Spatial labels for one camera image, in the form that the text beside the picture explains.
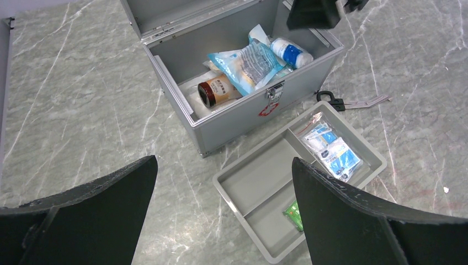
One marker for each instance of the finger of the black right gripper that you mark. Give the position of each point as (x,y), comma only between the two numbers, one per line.
(313,14)

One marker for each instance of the black handled scissors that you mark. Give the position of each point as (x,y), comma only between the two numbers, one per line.
(341,105)

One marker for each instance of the grey metal medicine case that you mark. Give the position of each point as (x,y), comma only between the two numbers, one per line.
(177,37)

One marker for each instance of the grey plastic divided tray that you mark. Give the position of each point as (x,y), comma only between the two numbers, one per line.
(258,186)

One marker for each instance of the green wind oil box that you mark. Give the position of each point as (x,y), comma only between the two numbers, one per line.
(293,215)

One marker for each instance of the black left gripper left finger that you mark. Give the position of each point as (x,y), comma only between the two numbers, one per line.
(98,222)

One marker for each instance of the brown bottle orange cap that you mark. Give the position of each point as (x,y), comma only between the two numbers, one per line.
(217,90)

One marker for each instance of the alcohol wipes zip bag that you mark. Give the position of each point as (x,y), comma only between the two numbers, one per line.
(331,150)

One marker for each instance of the white gauze packet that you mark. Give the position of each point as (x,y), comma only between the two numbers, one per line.
(190,91)

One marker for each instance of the blue white mask pack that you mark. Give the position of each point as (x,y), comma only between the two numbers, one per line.
(251,67)

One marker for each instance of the white blue bandage roll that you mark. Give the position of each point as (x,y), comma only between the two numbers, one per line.
(291,53)

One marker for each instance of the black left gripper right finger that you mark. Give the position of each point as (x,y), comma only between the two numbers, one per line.
(346,225)

